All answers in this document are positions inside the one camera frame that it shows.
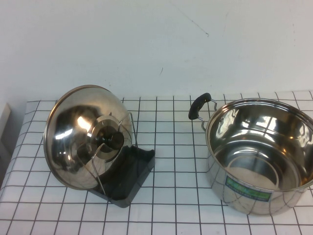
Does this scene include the stainless steel pot black handles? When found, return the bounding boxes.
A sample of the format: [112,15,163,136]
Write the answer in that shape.
[188,92,313,216]

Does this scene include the white black-grid tablecloth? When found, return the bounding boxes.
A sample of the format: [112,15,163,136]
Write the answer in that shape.
[0,90,313,235]

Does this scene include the beige board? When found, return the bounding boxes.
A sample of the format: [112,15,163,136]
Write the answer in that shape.
[0,102,12,147]

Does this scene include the black tray wire lid rack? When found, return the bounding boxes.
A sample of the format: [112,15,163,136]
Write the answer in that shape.
[87,111,157,209]

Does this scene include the stainless steel pot lid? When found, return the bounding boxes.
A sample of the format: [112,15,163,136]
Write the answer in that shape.
[43,84,138,187]

